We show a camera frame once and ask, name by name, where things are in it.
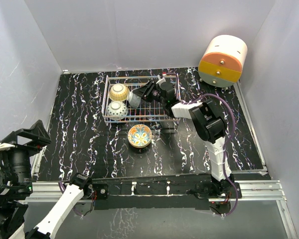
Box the red rimmed patterned bowl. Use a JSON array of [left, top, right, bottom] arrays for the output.
[[127, 91, 142, 109]]

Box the round pastel drawer cabinet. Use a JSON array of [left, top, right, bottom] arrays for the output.
[[198, 35, 248, 88]]

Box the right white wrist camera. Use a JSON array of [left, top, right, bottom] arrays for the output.
[[156, 72, 167, 86]]

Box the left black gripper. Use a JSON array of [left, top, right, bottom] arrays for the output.
[[0, 118, 50, 193]]

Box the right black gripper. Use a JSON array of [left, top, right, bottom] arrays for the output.
[[134, 80, 166, 105]]

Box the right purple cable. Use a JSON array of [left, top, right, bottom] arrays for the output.
[[164, 72, 239, 217]]

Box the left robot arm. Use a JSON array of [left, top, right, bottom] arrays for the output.
[[0, 120, 93, 239]]

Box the yellow dotted sun bowl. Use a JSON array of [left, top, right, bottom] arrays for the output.
[[109, 84, 129, 102]]

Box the orange blue floral bowl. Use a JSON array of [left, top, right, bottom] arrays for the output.
[[128, 124, 152, 148]]

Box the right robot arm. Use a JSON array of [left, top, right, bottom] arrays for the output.
[[127, 80, 238, 198]]

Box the blue white patterned bowl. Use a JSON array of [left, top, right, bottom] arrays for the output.
[[107, 101, 128, 120]]

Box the white wire dish rack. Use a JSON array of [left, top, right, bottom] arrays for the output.
[[102, 75, 179, 124]]

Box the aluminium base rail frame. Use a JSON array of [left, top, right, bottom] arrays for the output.
[[24, 82, 299, 239]]

